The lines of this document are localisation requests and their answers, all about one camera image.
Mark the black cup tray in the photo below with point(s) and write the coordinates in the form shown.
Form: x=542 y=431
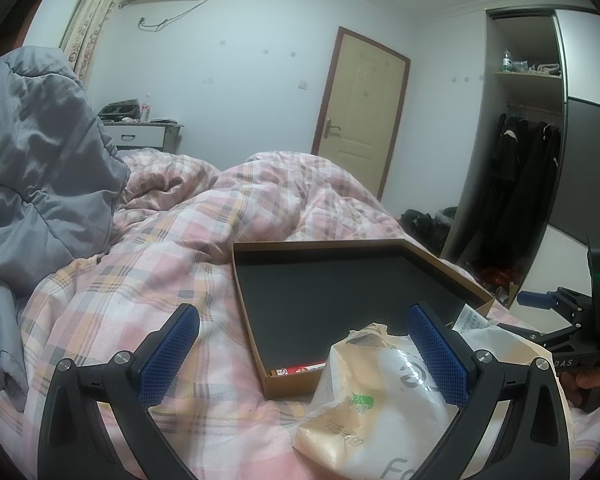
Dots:
x=119 y=109

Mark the grey quilt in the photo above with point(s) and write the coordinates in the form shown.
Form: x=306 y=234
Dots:
x=45 y=175

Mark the person's right hand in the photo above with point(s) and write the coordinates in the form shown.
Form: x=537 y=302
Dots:
x=595 y=381

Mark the floral curtain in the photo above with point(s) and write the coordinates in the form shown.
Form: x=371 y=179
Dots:
x=90 y=25

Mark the clear bottle red label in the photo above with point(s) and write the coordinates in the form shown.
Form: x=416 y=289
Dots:
x=147 y=109

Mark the bottle with green label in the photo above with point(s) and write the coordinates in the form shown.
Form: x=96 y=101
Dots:
x=506 y=62

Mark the red tissue packet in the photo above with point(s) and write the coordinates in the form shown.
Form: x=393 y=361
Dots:
x=300 y=370

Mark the brown cardboard box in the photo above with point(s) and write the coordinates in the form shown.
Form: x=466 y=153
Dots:
x=330 y=300

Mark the beige and white plastic bag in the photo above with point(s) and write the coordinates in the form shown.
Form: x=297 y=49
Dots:
x=340 y=430

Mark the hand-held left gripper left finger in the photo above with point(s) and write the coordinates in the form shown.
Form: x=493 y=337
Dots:
x=170 y=352

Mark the hanging black clothes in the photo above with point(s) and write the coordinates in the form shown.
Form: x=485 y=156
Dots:
x=527 y=185

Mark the red cloth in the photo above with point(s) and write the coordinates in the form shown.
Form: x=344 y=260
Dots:
x=500 y=277

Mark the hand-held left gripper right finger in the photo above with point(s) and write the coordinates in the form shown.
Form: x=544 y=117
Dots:
x=439 y=352

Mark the cream door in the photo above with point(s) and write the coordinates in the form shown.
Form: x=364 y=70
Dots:
x=362 y=110

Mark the wardrobe with sliding door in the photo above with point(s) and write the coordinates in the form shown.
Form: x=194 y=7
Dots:
x=590 y=160

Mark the black bag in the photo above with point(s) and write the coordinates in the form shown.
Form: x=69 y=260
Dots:
x=427 y=230

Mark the white nightstand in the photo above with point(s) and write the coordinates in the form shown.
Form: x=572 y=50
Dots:
x=140 y=136

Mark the pink plaid quilt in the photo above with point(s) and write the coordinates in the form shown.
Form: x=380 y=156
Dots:
x=190 y=240

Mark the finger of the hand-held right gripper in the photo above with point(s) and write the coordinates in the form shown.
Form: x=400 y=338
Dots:
x=540 y=339
x=536 y=299

